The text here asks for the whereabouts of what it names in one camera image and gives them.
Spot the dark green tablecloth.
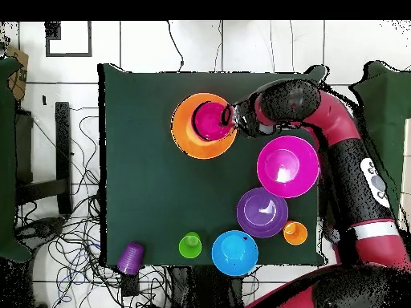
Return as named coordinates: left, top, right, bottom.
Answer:
left=97, top=63, right=330, bottom=268

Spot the large blue bowl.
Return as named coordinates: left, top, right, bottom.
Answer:
left=211, top=229, right=260, bottom=278

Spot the purple bowl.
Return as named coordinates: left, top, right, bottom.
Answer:
left=236, top=187, right=289, bottom=239

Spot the cardboard box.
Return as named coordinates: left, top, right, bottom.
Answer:
left=6, top=44, right=30, bottom=101

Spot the large pink bowl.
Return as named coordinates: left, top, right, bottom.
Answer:
left=256, top=136, right=320, bottom=199

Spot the large orange bowl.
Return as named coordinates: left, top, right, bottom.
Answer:
left=170, top=92, right=238, bottom=160

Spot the green cup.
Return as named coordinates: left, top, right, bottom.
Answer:
left=178, top=231, right=203, bottom=260

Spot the black hanging cable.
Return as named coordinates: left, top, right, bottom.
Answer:
left=166, top=21, right=185, bottom=72

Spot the small red bowl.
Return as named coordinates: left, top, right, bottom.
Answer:
left=191, top=101, right=236, bottom=142

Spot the black square floor frame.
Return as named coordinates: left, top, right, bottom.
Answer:
left=45, top=21, right=93, bottom=58

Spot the green-covered side table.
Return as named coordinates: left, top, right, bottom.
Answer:
left=0, top=56, right=33, bottom=264
left=348, top=60, right=411, bottom=222

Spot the small black box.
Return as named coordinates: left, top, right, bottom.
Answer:
left=120, top=274, right=140, bottom=298

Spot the purple cup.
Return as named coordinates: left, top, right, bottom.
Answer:
left=116, top=242, right=144, bottom=276

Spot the yellow-orange cup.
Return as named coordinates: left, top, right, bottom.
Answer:
left=282, top=220, right=308, bottom=246

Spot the tangle of floor cables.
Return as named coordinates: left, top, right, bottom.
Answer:
left=15, top=107, right=193, bottom=308

